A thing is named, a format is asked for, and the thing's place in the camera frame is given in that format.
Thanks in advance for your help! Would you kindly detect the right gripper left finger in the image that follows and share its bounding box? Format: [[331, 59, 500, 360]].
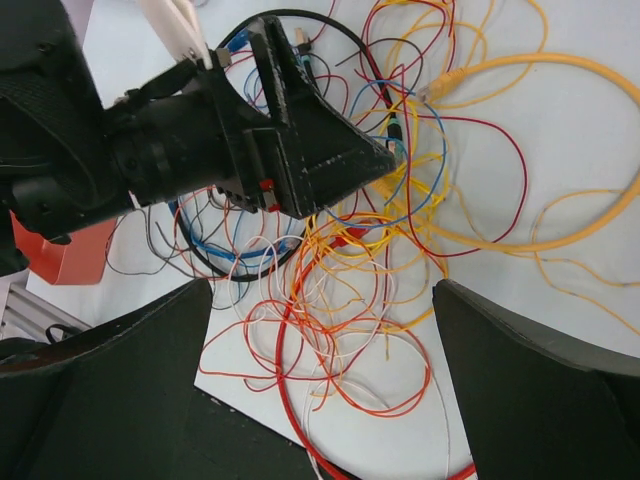
[[1, 280, 212, 479]]

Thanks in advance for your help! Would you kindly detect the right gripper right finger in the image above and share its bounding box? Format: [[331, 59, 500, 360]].
[[433, 280, 639, 479]]

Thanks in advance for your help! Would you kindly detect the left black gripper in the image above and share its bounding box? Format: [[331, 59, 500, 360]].
[[104, 15, 398, 218]]

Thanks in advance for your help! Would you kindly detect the thick yellow cable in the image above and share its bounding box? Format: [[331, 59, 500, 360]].
[[417, 52, 640, 254]]

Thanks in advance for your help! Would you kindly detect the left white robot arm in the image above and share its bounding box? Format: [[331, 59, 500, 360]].
[[1, 1, 400, 275]]

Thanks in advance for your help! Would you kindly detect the orange plastic bin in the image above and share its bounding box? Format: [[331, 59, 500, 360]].
[[11, 215, 116, 286]]

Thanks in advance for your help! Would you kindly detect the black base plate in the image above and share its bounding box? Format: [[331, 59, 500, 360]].
[[184, 384, 361, 480]]

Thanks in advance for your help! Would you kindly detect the thick black cable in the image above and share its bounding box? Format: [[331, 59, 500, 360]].
[[174, 9, 405, 281]]

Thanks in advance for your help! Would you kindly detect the thick red cable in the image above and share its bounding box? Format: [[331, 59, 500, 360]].
[[274, 224, 476, 480]]

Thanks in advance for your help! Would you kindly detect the thin brown wire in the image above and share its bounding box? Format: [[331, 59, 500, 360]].
[[104, 37, 426, 279]]

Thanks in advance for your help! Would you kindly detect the yellow wire bundle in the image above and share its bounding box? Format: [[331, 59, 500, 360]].
[[302, 107, 449, 334]]

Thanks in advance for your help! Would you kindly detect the thin orange wire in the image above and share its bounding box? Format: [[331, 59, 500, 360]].
[[197, 209, 434, 419]]

